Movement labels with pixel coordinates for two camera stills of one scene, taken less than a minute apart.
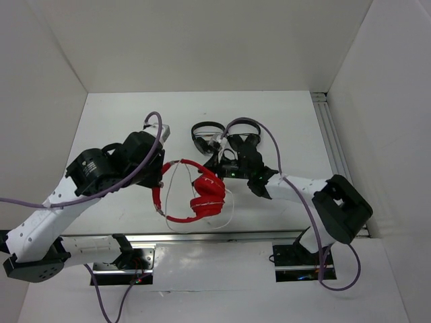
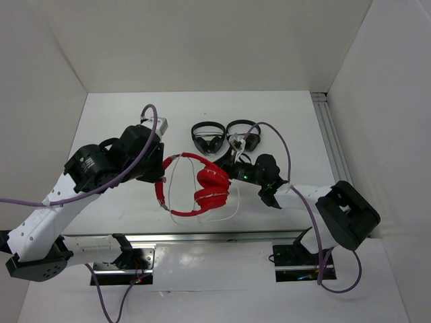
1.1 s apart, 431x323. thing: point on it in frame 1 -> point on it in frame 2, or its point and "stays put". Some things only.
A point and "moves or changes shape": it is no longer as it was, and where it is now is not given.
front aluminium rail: [256, 237] stays put
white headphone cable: [168, 192] -> [195, 196]
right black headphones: [236, 140] stays put
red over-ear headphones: [209, 187] moves or changes shape
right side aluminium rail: [333, 145] stays put
